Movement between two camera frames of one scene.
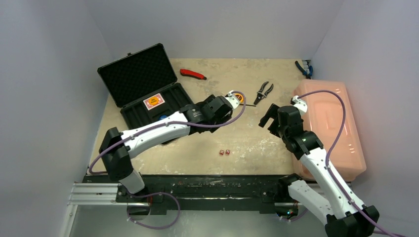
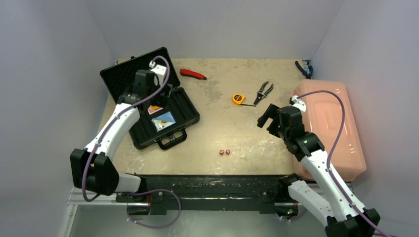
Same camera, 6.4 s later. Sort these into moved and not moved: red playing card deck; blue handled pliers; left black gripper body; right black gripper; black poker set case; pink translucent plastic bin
Moved: left black gripper body; red playing card deck
Not moved: right black gripper; pink translucent plastic bin; blue handled pliers; black poker set case
